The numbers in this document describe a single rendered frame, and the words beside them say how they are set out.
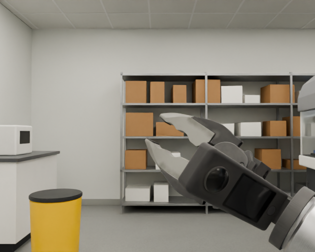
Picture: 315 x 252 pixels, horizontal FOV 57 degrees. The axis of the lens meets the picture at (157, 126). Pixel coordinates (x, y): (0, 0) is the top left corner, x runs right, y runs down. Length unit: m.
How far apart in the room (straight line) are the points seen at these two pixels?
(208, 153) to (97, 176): 4.52
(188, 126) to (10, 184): 2.81
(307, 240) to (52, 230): 2.21
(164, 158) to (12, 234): 2.88
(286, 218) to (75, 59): 4.73
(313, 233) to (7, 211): 2.99
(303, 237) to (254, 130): 4.13
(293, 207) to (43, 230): 2.23
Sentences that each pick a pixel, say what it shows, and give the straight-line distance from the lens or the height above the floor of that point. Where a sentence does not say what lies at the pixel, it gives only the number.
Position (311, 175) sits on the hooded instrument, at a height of 0.71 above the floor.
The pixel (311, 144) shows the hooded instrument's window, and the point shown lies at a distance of 3.11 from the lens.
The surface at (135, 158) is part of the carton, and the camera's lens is 4.20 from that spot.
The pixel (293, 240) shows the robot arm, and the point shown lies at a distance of 0.32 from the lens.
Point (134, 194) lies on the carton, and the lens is 4.34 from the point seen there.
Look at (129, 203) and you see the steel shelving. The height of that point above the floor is 0.15.
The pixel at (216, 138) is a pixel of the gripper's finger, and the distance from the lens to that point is 0.36.
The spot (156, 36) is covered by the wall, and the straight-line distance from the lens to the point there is 4.86.
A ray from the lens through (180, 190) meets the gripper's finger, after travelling 0.37.
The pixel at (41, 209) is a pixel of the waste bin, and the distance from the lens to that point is 2.40.
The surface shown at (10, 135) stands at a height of 1.11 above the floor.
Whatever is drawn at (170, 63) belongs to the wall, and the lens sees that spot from 4.75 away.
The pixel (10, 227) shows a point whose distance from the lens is 3.20.
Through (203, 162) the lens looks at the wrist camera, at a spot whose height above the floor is 1.11.
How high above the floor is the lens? 1.14
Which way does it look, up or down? 1 degrees up
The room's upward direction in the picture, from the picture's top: straight up
